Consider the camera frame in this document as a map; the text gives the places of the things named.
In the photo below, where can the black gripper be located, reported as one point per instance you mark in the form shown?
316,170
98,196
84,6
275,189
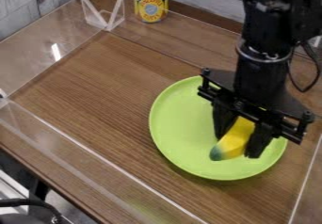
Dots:
253,93

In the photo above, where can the yellow toy banana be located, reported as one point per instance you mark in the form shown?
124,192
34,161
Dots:
232,144

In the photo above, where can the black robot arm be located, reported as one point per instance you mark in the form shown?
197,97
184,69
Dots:
279,26

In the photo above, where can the green round plate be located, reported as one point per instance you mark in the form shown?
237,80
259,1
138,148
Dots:
182,130

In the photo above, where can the yellow labelled tin can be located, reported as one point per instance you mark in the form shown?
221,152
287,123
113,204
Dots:
152,11

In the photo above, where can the clear acrylic tray wall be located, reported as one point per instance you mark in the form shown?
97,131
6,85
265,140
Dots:
74,122

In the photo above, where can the black metal table bracket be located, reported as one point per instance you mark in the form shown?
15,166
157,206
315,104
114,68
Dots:
39,191

